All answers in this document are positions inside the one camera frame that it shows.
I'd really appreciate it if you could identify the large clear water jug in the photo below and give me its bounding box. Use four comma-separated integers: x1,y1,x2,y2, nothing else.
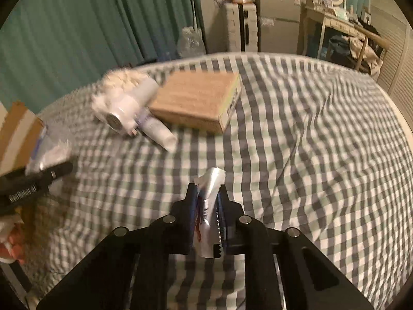
177,27,206,59

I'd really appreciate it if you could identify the checkered bed sheet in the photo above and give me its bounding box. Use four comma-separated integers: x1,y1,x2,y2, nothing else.
24,54,412,309

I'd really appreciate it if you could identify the white dressing table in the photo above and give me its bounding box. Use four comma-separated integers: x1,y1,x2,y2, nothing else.
302,6,366,59

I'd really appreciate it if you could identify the white cream tube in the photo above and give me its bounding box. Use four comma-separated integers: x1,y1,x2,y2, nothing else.
136,108,177,153

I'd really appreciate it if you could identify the grey mini fridge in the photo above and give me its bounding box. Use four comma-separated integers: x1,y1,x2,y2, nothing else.
257,0,301,54

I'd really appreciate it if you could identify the clear plastic water bottle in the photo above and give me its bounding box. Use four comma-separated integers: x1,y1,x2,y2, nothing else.
25,123,73,174

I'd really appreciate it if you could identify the green curtain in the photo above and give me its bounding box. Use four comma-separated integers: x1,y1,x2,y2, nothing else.
1,0,202,112

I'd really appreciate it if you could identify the wooden chair with clothes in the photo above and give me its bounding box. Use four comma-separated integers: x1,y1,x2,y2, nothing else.
325,29,391,81

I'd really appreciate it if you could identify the silver foil sachet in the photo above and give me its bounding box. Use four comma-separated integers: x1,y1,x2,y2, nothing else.
193,167,225,259

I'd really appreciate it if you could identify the white suitcase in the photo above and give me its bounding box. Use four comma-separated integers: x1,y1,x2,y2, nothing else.
224,3,258,52

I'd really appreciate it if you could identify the brown cardboard box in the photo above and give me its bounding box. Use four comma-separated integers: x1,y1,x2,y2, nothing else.
1,102,45,176

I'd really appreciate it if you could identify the flat tan cardboard box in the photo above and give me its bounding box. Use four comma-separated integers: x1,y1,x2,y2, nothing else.
149,71,242,134

